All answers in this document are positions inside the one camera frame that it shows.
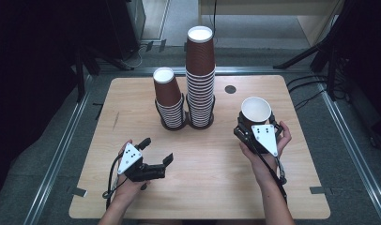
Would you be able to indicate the black stand post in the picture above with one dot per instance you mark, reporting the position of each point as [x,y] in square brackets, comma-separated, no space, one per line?
[80,75]

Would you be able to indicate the stack of brown paper cups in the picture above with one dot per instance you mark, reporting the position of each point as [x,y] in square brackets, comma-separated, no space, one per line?
[200,59]
[166,90]

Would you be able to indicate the single brown paper cup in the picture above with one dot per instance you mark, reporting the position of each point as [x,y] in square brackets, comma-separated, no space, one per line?
[256,109]

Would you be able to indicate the grey tape strip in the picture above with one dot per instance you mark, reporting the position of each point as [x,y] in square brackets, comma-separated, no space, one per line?
[317,190]
[79,192]

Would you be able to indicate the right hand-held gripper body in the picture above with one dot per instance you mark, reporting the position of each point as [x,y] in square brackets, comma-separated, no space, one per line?
[265,139]

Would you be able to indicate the person's right hand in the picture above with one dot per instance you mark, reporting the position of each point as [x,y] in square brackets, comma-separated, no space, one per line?
[266,168]

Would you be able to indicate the black tripod stand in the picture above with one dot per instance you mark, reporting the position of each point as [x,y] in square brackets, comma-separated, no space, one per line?
[323,47]

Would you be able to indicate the person's left hand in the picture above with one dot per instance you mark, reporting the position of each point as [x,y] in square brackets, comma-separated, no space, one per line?
[129,189]

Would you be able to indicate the black tape strip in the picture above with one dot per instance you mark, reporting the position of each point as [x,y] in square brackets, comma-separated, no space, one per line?
[99,109]

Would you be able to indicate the dark round table grommet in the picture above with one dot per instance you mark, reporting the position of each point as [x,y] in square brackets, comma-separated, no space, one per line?
[230,89]

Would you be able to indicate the black cabinet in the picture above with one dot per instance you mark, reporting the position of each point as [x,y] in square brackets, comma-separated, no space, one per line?
[123,25]

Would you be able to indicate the metal floor rail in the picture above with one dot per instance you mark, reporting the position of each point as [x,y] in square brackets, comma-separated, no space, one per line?
[351,140]
[58,150]

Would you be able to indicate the beige wooden furniture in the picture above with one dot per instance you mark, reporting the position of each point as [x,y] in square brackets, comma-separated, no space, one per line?
[273,7]

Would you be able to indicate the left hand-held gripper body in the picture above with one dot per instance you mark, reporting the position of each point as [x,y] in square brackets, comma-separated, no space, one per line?
[130,159]

